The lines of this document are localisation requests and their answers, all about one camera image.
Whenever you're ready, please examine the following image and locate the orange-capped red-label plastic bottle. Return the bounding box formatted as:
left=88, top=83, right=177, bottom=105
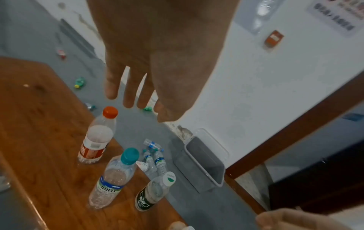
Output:
left=77, top=106, right=119, bottom=164

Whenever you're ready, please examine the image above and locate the dark door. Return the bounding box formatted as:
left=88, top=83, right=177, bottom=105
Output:
left=268, top=146, right=364, bottom=214

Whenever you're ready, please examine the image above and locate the person's left hand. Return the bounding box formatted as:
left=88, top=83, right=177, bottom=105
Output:
left=86, top=0, right=239, bottom=123

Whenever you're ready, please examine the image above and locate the white-capped dark-label plastic bottle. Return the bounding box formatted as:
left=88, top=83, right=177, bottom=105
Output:
left=134, top=171, right=177, bottom=212

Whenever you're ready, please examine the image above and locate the grey plastic storage bin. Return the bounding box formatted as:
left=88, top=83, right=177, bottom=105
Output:
left=173, top=136, right=226, bottom=194

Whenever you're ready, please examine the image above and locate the teal-capped blue-label plastic bottle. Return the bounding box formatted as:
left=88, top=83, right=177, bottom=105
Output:
left=88, top=147, right=140, bottom=209

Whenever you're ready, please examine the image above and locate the person's right hand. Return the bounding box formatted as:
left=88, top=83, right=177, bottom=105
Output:
left=255, top=207, right=349, bottom=230

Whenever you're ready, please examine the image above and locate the brown wooden table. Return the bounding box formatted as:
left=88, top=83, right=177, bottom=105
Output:
left=0, top=56, right=188, bottom=230

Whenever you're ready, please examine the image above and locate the glossy wall notice sheet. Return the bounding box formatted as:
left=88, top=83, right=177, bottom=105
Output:
left=232, top=0, right=282, bottom=35

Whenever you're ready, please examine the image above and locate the brown wooden door frame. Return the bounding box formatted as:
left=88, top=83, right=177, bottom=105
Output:
left=224, top=70, right=364, bottom=215

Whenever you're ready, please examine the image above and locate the large green-capped plastic bottle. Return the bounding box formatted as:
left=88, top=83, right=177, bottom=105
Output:
left=152, top=149, right=169, bottom=175

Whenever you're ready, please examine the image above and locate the blue-capped blue-label plastic bottle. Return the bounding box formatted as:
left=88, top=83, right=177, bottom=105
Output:
left=143, top=138, right=166, bottom=152

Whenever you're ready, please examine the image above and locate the slim green-capped plastic bottle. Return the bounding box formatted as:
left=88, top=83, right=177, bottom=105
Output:
left=141, top=149, right=157, bottom=172

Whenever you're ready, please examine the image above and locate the white printed-label plastic bottle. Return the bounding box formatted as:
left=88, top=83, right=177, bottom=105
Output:
left=135, top=160, right=150, bottom=172

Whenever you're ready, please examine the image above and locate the white wall poster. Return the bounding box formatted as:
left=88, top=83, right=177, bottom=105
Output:
left=306, top=0, right=364, bottom=38

